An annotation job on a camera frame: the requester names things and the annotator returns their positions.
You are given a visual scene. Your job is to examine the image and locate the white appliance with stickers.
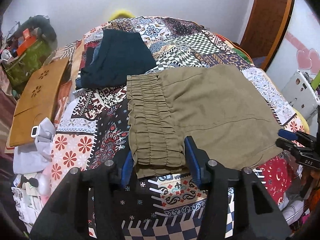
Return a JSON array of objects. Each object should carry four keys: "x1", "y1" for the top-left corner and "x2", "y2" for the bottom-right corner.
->
[{"x1": 281, "y1": 70, "x2": 319, "y2": 120}]

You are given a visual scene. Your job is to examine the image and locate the olive khaki pants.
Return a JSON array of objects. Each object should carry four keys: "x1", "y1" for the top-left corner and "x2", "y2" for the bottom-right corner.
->
[{"x1": 126, "y1": 64, "x2": 281, "y2": 178}]

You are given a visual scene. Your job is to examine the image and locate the grey plush pillow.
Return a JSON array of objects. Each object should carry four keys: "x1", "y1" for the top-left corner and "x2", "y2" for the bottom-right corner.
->
[{"x1": 18, "y1": 15, "x2": 56, "y2": 41}]

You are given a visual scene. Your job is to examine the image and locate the dark navy folded garment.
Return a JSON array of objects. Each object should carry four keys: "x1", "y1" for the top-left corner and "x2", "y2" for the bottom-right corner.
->
[{"x1": 76, "y1": 29, "x2": 156, "y2": 89}]

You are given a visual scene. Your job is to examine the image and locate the brown wooden door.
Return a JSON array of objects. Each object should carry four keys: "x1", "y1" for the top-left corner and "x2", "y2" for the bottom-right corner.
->
[{"x1": 240, "y1": 0, "x2": 295, "y2": 71}]

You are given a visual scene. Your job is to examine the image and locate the orange box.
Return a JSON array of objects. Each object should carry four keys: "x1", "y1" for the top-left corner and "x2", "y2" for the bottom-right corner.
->
[{"x1": 17, "y1": 29, "x2": 37, "y2": 56}]

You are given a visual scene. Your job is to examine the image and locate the green patterned storage bag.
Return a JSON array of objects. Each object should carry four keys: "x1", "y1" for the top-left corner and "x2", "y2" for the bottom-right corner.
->
[{"x1": 4, "y1": 40, "x2": 52, "y2": 94}]

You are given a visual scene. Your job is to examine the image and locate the grey white cloth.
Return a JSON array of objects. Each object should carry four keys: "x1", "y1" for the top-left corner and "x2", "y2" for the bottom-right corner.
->
[{"x1": 13, "y1": 118, "x2": 56, "y2": 174}]

